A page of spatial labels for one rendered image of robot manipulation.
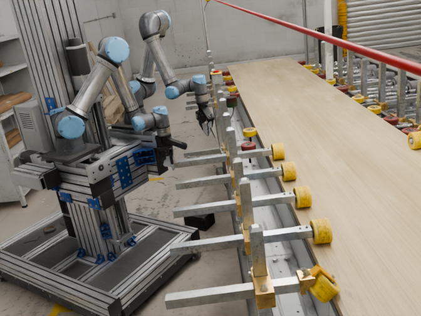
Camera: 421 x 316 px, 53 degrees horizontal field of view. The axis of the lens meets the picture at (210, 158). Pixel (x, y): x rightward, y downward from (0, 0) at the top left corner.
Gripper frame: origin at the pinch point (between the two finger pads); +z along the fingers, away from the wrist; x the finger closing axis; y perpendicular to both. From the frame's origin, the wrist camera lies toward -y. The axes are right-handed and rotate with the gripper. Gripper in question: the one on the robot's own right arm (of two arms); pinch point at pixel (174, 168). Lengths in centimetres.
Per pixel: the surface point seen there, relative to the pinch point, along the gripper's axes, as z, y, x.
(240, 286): -13, -25, 125
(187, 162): -12.6, -9.4, 26.5
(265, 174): -12, -44, 52
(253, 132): -7, -48, -21
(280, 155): -11, -55, 29
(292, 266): 21, -49, 74
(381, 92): -11, -139, -57
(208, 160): -12.0, -20.1, 26.5
